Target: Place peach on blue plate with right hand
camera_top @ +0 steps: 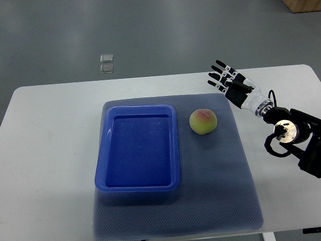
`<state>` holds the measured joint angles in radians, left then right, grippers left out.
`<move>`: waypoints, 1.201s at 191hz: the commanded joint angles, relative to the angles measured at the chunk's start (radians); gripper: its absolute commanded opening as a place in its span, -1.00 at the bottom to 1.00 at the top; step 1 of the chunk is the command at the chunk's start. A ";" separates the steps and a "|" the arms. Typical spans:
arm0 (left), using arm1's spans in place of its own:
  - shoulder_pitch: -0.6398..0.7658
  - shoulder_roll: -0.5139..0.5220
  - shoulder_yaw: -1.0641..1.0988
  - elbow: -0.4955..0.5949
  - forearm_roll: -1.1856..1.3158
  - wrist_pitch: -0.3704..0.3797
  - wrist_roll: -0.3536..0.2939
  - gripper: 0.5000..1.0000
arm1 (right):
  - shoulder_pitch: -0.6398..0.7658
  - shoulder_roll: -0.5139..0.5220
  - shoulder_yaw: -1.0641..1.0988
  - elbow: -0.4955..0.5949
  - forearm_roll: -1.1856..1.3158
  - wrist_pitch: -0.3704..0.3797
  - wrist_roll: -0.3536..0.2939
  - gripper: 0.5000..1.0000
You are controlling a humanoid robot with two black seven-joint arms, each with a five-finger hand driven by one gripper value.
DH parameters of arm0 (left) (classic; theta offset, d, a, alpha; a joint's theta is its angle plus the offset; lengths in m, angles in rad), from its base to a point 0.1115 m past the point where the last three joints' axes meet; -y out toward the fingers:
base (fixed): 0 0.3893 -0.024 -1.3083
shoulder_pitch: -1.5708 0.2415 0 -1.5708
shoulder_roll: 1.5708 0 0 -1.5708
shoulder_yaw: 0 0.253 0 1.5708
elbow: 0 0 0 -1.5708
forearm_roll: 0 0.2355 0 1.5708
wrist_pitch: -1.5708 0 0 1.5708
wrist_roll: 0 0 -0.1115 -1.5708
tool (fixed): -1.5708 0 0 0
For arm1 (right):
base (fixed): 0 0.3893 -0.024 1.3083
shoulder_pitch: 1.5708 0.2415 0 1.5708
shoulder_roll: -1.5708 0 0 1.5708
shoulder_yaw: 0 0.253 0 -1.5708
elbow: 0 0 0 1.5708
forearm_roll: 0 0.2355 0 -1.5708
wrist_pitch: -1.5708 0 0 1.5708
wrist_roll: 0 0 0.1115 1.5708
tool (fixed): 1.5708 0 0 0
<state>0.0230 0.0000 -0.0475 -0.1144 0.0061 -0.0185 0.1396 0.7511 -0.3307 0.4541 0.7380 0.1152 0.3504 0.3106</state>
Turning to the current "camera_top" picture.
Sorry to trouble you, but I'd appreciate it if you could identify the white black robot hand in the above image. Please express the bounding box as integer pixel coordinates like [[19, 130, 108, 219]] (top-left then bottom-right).
[[207, 60, 273, 117]]

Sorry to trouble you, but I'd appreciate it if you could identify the green pink peach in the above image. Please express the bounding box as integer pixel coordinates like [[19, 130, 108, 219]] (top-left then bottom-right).
[[189, 109, 218, 135]]

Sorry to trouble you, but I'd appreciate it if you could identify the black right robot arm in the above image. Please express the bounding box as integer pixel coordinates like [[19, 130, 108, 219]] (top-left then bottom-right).
[[208, 60, 320, 178]]

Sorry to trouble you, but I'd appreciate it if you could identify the upper metal floor plate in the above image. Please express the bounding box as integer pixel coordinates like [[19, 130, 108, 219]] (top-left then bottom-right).
[[100, 54, 113, 63]]

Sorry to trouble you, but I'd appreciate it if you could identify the wooden box corner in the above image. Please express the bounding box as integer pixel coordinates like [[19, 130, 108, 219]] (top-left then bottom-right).
[[282, 0, 321, 13]]

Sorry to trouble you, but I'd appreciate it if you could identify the blue plastic tray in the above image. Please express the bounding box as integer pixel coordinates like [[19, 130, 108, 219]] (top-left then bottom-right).
[[95, 105, 180, 193]]

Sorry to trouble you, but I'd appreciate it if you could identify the blue grey mesh mat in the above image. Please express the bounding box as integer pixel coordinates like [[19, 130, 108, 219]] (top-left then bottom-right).
[[93, 93, 263, 240]]

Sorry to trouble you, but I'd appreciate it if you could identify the white table leg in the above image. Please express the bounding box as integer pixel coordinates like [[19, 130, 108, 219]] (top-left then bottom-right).
[[262, 232, 276, 241]]

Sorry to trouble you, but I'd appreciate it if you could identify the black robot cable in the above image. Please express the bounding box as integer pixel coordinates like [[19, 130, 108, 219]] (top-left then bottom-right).
[[267, 89, 277, 105]]

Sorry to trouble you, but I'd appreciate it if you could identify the black table edge bracket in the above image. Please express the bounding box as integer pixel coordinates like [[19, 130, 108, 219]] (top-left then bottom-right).
[[302, 227, 321, 234]]

